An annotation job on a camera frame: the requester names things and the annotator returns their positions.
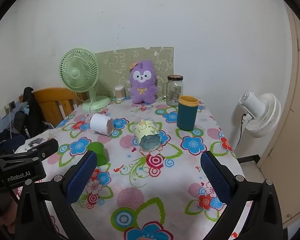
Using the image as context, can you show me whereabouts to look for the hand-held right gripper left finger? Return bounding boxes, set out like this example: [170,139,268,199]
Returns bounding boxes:
[15,151,98,240]

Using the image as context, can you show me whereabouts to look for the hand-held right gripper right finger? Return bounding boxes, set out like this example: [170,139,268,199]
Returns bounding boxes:
[200,151,283,240]

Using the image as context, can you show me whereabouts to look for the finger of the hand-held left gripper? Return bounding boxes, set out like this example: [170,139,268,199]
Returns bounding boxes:
[22,138,59,160]

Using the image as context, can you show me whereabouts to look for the clear cup with yellow print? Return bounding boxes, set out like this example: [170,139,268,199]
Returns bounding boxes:
[132,120,162,152]

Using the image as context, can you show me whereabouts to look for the green plastic cup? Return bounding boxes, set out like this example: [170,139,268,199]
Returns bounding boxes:
[87,142,108,167]

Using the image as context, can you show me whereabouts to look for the white cup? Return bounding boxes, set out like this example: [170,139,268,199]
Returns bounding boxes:
[89,113,114,135]

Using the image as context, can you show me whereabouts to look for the teal cup with yellow rim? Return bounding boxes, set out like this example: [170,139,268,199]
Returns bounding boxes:
[177,95,199,131]

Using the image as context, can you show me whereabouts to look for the person's left hand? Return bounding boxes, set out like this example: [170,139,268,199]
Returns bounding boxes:
[0,202,18,234]

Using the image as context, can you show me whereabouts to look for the dark blue cloth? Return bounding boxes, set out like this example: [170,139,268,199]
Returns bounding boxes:
[0,134,26,156]

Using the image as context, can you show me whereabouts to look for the black bag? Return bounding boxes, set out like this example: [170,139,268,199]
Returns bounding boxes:
[14,87,47,139]

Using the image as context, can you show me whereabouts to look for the wooden chair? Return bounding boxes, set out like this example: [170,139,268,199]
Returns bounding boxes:
[19,87,88,128]

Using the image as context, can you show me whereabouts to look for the green desk fan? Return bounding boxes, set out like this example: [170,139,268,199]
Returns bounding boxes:
[59,49,112,111]

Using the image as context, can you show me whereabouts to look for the white fan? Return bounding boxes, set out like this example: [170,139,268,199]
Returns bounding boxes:
[236,91,282,139]

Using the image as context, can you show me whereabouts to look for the cotton swab container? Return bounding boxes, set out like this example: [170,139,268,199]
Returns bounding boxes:
[114,85,126,100]

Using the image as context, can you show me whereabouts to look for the glass jar with lid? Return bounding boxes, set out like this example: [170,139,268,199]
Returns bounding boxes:
[166,75,184,107]

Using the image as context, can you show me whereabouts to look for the purple plush toy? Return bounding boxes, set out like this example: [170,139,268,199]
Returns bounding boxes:
[129,60,158,104]

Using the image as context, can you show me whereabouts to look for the beige wooden door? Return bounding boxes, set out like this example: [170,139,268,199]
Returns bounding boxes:
[259,2,300,226]

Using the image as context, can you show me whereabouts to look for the black fan cable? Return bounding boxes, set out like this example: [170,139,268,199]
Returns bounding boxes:
[236,114,248,155]

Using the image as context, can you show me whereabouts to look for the green patterned wall mat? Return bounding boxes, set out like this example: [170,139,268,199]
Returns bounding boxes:
[94,46,175,98]

